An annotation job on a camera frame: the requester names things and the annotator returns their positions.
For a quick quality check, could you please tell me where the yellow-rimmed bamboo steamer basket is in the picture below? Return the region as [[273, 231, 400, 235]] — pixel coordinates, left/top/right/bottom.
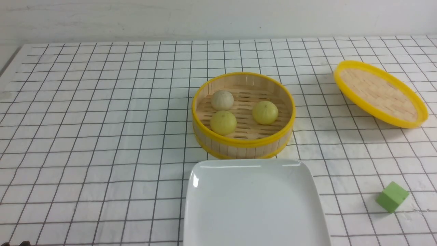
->
[[192, 72, 296, 159]]

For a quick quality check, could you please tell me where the white square plate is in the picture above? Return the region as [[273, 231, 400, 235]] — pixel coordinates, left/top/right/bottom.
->
[[183, 159, 331, 246]]

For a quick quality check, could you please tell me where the checkered white tablecloth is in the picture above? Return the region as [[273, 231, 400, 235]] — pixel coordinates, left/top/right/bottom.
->
[[0, 35, 436, 246]]

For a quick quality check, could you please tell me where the yellow-rimmed bamboo steamer lid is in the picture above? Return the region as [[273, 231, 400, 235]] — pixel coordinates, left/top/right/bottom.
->
[[333, 60, 429, 128]]

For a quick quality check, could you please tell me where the yellow steamed bun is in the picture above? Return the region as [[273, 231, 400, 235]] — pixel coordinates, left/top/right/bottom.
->
[[252, 101, 279, 125], [210, 111, 237, 136]]

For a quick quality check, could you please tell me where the yellow steamed bun front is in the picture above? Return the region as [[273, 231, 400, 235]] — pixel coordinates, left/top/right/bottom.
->
[[210, 111, 237, 136]]

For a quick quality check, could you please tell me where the white steamed bun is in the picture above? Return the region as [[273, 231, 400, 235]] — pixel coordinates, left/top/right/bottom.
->
[[211, 90, 234, 111]]

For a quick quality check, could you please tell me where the green cube block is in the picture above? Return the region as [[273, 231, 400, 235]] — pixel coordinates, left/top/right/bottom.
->
[[376, 182, 409, 213]]

